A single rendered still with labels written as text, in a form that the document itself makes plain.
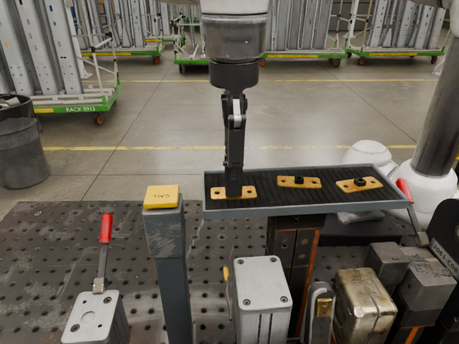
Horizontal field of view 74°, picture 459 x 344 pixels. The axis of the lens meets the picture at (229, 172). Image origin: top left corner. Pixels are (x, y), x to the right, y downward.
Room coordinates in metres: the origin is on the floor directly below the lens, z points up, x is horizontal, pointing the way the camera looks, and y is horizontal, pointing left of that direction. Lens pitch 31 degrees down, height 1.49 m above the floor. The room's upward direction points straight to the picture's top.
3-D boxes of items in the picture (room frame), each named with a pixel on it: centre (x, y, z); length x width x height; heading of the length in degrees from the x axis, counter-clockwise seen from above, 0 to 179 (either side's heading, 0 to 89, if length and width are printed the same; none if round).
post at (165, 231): (0.47, 0.13, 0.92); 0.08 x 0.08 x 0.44; 5
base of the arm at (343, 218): (0.95, -0.45, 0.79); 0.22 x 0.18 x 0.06; 102
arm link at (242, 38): (0.47, -0.01, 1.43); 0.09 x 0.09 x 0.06
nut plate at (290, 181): (0.51, -0.14, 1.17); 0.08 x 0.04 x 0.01; 84
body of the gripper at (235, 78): (0.47, -0.01, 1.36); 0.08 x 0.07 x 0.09; 4
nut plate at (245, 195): (0.47, -0.01, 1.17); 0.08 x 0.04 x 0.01; 94
